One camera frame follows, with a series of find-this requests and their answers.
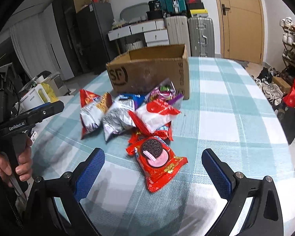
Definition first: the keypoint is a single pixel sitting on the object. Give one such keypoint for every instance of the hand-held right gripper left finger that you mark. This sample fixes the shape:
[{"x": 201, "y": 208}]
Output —
[{"x": 91, "y": 174}]

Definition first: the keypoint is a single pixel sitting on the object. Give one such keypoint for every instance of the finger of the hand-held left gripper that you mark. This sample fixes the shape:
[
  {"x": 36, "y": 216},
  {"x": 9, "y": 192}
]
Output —
[
  {"x": 54, "y": 107},
  {"x": 38, "y": 109}
]

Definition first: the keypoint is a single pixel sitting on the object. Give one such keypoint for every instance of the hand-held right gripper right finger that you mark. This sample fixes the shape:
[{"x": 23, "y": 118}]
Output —
[{"x": 216, "y": 174}]

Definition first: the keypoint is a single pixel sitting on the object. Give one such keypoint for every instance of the red chip bag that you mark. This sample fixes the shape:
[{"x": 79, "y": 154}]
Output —
[{"x": 88, "y": 113}]

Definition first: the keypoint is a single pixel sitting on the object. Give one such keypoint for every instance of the red pink-cream cookie packet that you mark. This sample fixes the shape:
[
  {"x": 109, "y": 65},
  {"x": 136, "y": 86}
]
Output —
[{"x": 162, "y": 172}]

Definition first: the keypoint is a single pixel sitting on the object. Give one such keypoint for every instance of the silver grey snack packet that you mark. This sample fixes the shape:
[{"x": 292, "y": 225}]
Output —
[{"x": 115, "y": 118}]

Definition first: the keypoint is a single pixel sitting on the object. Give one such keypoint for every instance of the red chocolate cookie packet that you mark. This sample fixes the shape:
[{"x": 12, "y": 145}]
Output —
[{"x": 166, "y": 132}]

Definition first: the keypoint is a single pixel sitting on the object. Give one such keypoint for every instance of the red and white snack packet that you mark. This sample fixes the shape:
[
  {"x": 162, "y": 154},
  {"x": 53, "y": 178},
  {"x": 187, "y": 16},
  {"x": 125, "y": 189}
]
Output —
[{"x": 152, "y": 118}]

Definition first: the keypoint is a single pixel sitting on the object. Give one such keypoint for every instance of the person's left forearm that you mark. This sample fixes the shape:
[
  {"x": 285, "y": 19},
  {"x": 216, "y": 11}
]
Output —
[{"x": 2, "y": 201}]

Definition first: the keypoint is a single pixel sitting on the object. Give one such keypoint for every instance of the person's left hand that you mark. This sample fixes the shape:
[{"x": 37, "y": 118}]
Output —
[{"x": 24, "y": 162}]

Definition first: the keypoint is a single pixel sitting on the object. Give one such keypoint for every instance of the white kettle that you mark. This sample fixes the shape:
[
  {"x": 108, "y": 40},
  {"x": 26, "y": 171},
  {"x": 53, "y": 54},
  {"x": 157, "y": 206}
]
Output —
[{"x": 30, "y": 98}]

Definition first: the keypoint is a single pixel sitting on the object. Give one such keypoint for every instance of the yellow bag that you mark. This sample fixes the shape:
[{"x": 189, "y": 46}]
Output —
[{"x": 49, "y": 91}]

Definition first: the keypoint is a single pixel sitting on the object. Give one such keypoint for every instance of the white appliance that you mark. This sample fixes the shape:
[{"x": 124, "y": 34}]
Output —
[{"x": 56, "y": 81}]

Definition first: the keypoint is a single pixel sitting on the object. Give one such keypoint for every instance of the checked teal tablecloth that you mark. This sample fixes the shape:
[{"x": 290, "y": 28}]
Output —
[{"x": 223, "y": 118}]

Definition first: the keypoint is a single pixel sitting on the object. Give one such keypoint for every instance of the white curtain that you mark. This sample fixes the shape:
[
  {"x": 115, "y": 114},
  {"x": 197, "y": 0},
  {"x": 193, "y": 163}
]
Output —
[{"x": 27, "y": 49}]

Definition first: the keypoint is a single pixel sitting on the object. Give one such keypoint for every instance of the black television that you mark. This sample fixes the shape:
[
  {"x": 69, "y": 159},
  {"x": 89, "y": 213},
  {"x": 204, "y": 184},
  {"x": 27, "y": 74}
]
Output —
[{"x": 2, "y": 51}]

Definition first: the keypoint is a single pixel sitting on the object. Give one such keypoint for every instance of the dark wardrobe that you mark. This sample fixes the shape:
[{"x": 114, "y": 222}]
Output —
[{"x": 66, "y": 29}]

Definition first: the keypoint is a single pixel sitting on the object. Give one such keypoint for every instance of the black refrigerator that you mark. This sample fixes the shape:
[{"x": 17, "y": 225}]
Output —
[{"x": 95, "y": 34}]

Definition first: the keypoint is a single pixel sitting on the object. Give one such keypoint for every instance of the blue cookie packet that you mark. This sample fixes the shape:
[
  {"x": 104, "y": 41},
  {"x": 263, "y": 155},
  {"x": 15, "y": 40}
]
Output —
[{"x": 139, "y": 100}]

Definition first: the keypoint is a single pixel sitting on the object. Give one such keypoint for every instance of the black chair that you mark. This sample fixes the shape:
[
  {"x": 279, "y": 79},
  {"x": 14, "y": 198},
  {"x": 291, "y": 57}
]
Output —
[{"x": 292, "y": 125}]

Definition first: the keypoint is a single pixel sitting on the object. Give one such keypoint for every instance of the purple candy packet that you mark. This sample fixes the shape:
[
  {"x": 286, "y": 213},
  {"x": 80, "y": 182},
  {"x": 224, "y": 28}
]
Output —
[{"x": 162, "y": 91}]

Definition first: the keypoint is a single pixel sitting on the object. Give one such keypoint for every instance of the pile of shoes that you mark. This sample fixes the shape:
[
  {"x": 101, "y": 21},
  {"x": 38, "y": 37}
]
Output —
[{"x": 270, "y": 89}]

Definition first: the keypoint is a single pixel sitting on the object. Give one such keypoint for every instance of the striped laundry basket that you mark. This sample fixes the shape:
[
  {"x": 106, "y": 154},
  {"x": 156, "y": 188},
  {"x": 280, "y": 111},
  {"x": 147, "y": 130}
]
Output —
[{"x": 135, "y": 46}]

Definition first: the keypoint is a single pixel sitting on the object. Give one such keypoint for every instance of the small brown cardboard box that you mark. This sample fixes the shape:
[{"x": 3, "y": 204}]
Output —
[{"x": 282, "y": 84}]

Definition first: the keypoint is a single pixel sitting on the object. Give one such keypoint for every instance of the grey door mat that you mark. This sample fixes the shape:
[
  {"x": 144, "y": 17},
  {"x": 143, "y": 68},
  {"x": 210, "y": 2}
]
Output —
[{"x": 242, "y": 64}]

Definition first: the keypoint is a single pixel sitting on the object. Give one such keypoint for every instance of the white drawer desk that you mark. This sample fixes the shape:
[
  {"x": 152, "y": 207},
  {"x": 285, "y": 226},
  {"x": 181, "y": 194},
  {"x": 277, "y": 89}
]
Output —
[{"x": 152, "y": 36}]

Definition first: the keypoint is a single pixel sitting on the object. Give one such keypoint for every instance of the grey oval mirror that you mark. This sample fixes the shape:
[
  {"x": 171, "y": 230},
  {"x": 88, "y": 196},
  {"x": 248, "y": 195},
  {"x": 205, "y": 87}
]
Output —
[{"x": 132, "y": 11}]

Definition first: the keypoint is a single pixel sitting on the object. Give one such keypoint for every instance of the black storage box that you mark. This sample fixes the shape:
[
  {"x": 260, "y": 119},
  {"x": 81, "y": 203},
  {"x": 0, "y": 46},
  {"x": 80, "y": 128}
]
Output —
[{"x": 154, "y": 15}]

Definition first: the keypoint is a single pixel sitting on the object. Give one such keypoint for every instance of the black shoe rack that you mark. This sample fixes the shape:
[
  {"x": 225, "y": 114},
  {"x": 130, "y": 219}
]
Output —
[{"x": 292, "y": 59}]

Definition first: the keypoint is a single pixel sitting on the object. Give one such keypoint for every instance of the silver suitcase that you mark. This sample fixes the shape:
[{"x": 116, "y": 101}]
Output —
[{"x": 201, "y": 34}]

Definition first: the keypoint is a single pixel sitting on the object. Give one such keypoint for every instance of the black labelled box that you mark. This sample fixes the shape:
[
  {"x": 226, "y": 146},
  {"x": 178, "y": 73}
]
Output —
[{"x": 154, "y": 5}]

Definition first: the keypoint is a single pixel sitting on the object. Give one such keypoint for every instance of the beige suitcase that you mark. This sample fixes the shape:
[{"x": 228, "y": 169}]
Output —
[{"x": 178, "y": 32}]

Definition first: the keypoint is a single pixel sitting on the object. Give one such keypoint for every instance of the row of white sneakers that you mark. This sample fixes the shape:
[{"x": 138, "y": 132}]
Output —
[{"x": 288, "y": 36}]

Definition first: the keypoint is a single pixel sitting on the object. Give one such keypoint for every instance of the wooden door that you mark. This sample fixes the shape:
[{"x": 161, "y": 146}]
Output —
[{"x": 243, "y": 17}]

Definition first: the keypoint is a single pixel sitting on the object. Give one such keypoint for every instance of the black and yellow shoe box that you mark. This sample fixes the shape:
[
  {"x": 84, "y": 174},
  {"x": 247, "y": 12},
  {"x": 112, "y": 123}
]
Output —
[{"x": 198, "y": 13}]

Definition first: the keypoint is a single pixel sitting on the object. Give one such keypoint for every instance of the black and red shoe box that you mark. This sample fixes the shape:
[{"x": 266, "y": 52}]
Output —
[{"x": 194, "y": 1}]

